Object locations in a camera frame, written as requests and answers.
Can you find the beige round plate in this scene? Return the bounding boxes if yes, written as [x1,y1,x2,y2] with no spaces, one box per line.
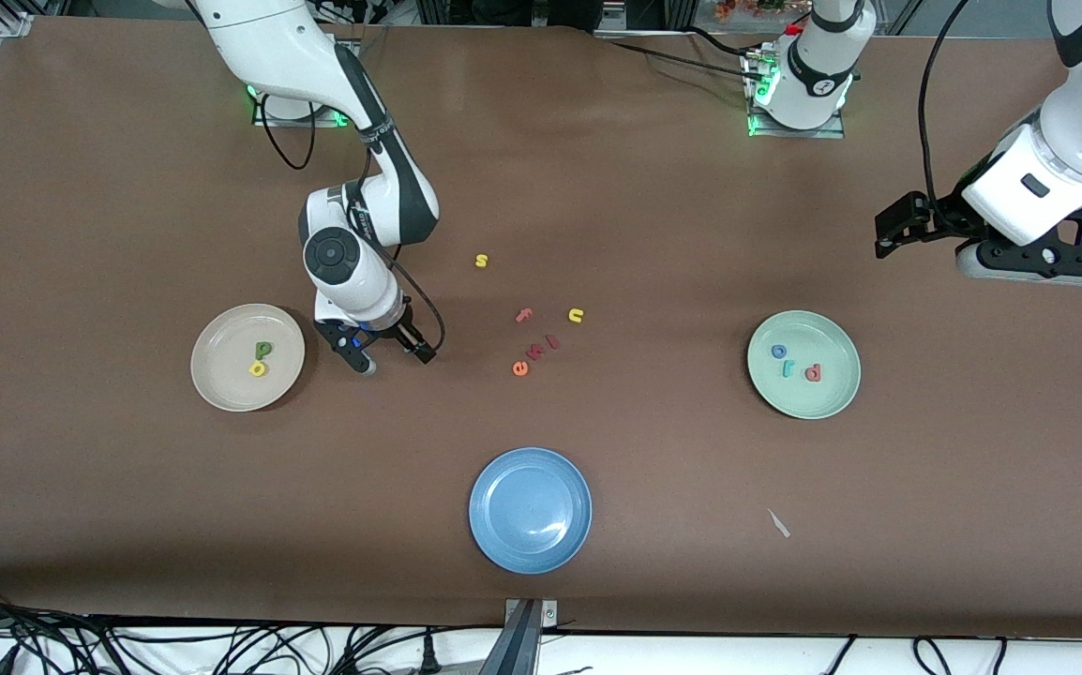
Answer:
[190,303,307,413]

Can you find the pale green round plate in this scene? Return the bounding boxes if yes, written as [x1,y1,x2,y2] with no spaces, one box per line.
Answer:
[746,310,863,420]

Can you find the blue round plate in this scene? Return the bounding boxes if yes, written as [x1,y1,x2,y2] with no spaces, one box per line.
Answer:
[468,447,594,575]

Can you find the orange flower bunch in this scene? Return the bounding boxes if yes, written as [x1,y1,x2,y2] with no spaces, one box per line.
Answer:
[714,0,809,22]

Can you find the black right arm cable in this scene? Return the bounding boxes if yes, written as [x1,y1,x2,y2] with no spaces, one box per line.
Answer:
[260,92,447,359]

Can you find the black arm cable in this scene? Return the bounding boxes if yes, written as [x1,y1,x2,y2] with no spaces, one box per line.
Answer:
[918,0,973,207]
[260,92,447,359]

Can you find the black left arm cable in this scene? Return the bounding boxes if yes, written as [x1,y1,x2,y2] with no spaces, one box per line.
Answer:
[918,0,973,207]

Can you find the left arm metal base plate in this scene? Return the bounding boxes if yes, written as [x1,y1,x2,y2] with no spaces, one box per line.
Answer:
[741,47,847,140]

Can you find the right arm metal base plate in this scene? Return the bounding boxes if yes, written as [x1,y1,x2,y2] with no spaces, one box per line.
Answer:
[252,89,356,128]

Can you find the black base cable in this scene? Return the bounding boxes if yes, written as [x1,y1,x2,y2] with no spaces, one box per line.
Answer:
[593,26,767,90]

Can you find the grey metal camera post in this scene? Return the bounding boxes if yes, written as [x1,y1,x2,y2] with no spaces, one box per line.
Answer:
[480,598,561,675]

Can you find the tangled black floor cables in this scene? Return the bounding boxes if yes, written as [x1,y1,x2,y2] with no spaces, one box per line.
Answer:
[0,579,504,675]

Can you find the aluminium frame rail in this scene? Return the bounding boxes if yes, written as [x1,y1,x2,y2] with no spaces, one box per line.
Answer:
[0,0,64,184]

